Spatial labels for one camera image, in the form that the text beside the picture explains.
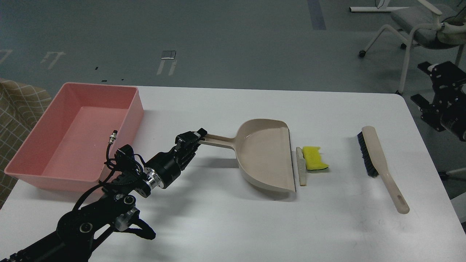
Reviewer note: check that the beige checkered cloth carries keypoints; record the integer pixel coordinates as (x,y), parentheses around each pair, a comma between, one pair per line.
(21,106)

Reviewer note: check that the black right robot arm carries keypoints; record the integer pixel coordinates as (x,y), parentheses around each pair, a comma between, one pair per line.
(447,110)

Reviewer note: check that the yellow sponge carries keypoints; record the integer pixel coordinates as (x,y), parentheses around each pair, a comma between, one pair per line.
(312,157)

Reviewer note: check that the pink plastic bin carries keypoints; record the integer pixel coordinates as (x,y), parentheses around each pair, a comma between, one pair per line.
(66,149)

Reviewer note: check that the beige plastic dustpan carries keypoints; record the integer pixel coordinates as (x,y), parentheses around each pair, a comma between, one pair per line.
(263,150)

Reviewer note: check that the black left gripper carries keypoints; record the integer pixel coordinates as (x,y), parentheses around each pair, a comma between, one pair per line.
(163,167)

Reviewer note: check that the grey chair at right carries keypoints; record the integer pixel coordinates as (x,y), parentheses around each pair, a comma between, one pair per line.
(435,27)

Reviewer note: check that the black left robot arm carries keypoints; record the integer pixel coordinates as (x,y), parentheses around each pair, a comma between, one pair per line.
(109,207)

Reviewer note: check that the white desk base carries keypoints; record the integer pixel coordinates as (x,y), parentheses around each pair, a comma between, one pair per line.
(380,6)

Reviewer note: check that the beige brush with black bristles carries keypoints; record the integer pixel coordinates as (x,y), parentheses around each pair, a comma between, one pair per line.
(376,166)

